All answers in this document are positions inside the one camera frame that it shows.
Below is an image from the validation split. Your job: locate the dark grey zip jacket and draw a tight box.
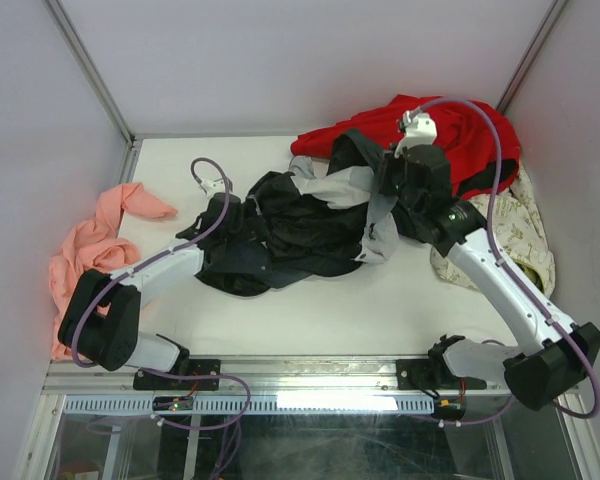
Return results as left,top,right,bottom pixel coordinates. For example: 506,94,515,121
198,129,418,297

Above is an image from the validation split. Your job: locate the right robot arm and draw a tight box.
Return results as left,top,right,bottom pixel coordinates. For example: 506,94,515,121
377,145,600,411

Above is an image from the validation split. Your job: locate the red jacket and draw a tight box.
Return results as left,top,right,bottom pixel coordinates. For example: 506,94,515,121
290,94,521,199

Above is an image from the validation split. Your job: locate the cream patterned garment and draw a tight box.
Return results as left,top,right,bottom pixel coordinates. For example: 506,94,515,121
429,167,557,296

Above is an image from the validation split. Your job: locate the pink cloth garment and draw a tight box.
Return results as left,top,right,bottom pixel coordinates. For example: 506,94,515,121
48,182,178,334

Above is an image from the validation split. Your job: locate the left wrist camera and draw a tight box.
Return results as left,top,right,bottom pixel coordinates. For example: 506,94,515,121
199,178,226,198

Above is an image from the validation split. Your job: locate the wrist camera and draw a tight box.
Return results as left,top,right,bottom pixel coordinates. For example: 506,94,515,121
395,110,437,154
199,178,226,198

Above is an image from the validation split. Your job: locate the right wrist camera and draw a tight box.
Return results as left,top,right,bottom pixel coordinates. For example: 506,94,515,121
395,110,437,154

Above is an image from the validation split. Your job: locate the aluminium front rail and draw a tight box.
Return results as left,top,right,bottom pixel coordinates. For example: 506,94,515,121
42,353,580,396

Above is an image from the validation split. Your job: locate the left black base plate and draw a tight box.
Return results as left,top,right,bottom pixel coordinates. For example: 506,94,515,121
133,358,222,392

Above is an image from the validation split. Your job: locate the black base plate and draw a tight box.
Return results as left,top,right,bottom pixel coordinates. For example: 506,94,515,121
395,358,487,395
133,358,222,392

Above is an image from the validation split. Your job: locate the right aluminium corner post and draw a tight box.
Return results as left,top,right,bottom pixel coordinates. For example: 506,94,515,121
496,0,571,114

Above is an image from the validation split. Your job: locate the aluminium corner post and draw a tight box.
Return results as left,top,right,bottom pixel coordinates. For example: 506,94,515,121
43,0,137,147
496,0,571,114

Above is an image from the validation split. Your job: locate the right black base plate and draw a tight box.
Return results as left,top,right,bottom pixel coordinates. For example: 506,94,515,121
395,358,487,395

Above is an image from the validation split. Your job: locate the white slotted cable duct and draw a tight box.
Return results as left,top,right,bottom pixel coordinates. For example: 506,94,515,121
64,392,434,416

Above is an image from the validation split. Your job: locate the left aluminium corner post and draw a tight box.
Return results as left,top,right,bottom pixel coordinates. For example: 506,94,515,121
43,0,137,147

